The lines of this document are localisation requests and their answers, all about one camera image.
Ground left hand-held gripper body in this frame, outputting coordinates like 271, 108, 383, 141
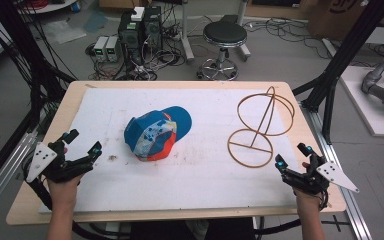
25, 139, 95, 184

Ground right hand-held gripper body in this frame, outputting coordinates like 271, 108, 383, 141
282, 156, 360, 196

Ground brown wire hat stand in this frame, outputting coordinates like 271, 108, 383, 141
226, 85, 296, 169

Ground blue and orange cap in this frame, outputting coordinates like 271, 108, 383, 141
123, 105, 193, 163

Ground person's right hand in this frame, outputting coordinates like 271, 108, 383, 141
294, 189, 322, 212

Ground person's left hand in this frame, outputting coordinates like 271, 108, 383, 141
47, 174, 85, 206

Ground white floor board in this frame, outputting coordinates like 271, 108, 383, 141
339, 65, 384, 138

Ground white table mat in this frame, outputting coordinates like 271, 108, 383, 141
39, 87, 302, 215

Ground grey power supply unit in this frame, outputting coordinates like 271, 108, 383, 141
105, 35, 121, 63
93, 35, 110, 62

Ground person's dark clothing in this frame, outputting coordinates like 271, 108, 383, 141
129, 217, 258, 240

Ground black computer tower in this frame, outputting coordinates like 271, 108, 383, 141
142, 5, 163, 53
117, 12, 145, 66

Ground brown cardboard box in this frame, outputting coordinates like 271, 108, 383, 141
307, 0, 384, 42

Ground small white box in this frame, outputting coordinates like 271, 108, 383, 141
130, 6, 146, 23

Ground black round stool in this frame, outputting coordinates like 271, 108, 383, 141
197, 20, 252, 82

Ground white table leg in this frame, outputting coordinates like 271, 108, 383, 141
179, 0, 195, 64

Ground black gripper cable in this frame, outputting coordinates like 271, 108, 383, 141
21, 159, 54, 212
318, 191, 330, 212

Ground aluminium rail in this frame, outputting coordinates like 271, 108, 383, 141
299, 101, 374, 240
0, 131, 38, 223

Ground black metal frame post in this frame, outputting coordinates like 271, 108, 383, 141
0, 0, 78, 198
292, 0, 384, 145

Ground tangle of floor cables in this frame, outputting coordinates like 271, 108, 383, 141
85, 19, 187, 82

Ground black floor cables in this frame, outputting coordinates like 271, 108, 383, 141
243, 17, 334, 61

